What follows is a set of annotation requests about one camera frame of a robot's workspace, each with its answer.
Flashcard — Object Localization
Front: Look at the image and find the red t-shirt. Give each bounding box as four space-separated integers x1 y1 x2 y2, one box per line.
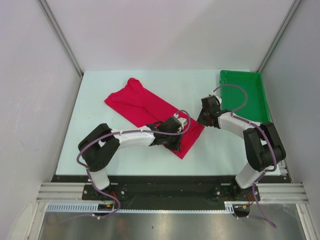
104 77 205 160

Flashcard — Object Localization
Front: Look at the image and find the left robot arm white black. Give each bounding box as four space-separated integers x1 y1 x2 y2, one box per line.
78 114 188 200

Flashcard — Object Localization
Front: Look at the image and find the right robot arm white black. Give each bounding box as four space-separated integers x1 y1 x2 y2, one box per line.
197 95 287 201

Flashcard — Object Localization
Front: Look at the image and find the green plastic tray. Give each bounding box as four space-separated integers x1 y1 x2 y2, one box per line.
220 70 271 123

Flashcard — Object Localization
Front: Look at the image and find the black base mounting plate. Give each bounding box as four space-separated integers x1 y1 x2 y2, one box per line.
49 174 293 204

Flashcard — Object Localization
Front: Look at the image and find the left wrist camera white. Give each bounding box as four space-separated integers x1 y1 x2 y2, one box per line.
173 113 188 131

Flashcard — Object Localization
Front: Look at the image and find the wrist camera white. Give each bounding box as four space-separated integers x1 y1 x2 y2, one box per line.
209 91 222 105
173 113 188 131

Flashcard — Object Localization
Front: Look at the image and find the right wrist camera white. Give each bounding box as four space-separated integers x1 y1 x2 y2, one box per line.
209 91 222 105

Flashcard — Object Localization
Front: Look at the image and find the slotted cable duct grey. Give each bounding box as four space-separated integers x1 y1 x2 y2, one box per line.
46 202 235 214

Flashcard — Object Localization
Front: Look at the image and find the right aluminium corner post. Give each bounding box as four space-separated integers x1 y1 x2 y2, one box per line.
256 0 304 74

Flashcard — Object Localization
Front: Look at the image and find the aluminium corner post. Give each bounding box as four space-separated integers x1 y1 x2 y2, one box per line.
256 0 304 74
37 0 84 77

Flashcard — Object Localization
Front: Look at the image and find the aluminium frame rail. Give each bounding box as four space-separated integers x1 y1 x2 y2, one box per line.
36 182 309 204

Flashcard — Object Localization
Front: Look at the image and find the left aluminium corner post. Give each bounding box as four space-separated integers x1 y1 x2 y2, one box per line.
37 0 84 77

